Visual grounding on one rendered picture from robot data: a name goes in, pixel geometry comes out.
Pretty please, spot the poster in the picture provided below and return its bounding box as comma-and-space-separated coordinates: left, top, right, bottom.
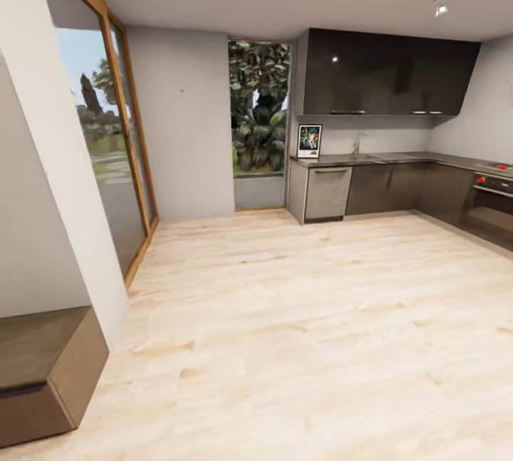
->
296, 124, 323, 159

